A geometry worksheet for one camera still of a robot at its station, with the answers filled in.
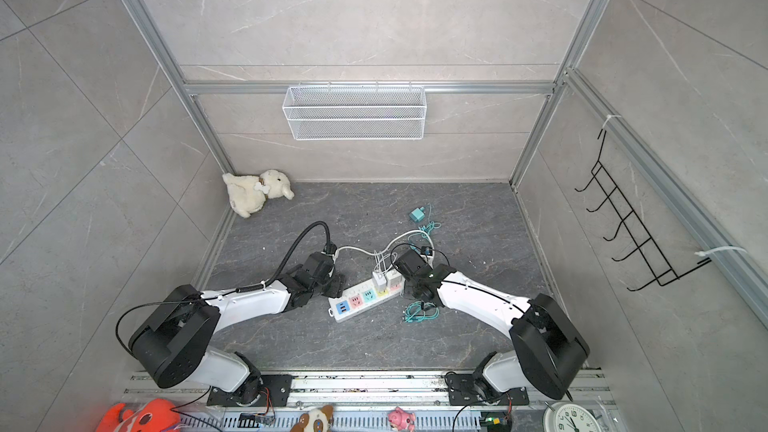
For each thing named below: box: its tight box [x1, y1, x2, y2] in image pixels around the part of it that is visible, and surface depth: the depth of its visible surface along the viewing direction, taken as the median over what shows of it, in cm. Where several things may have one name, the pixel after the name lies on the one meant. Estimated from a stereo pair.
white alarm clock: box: [543, 401, 603, 432], surface depth 68 cm
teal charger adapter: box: [409, 206, 425, 223], surface depth 109 cm
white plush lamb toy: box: [222, 170, 295, 219], surface depth 109 cm
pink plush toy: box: [388, 407, 416, 432], surface depth 69 cm
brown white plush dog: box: [290, 405, 334, 432], surface depth 69 cm
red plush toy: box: [95, 398, 181, 432], surface depth 66 cm
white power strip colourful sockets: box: [328, 278, 405, 323], surface depth 88 cm
